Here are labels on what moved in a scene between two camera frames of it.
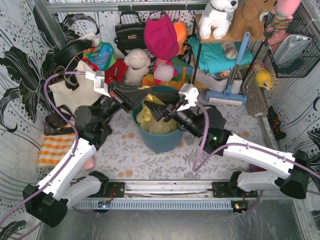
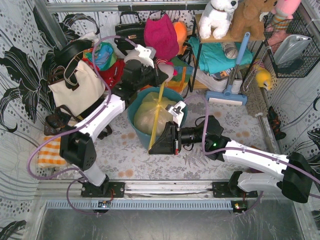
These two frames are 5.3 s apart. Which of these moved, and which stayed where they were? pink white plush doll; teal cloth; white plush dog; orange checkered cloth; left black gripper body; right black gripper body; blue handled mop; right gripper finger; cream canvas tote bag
Moved: right gripper finger; right black gripper body; left black gripper body
Stayed: white plush dog; blue handled mop; pink white plush doll; cream canvas tote bag; teal cloth; orange checkered cloth
